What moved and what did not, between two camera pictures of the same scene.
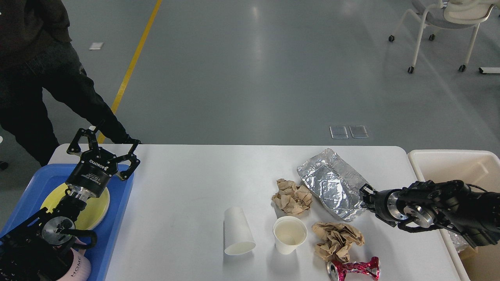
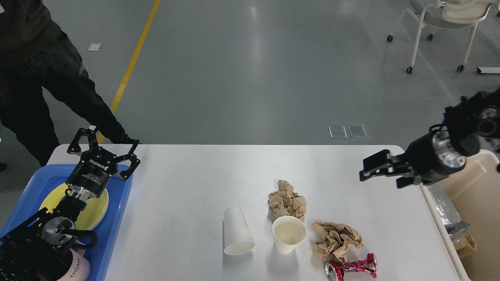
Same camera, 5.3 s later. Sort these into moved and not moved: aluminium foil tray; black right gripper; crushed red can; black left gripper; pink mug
Moved: black right gripper; aluminium foil tray
Not moved: pink mug; crushed red can; black left gripper
